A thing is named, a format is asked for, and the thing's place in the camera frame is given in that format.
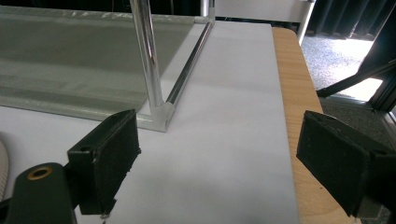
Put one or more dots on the white metal stand frame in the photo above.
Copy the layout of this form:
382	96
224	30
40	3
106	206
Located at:
258	9

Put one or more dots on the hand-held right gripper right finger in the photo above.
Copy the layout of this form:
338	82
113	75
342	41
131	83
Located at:
336	155

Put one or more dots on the dark curtain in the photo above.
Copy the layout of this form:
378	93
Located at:
342	15

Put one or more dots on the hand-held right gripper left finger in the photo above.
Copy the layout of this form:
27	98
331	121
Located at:
102	161

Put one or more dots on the metal shoe rack grey shelves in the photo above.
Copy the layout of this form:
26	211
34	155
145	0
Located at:
77	62

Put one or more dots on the white table mat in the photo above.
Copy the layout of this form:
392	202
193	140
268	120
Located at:
218	155

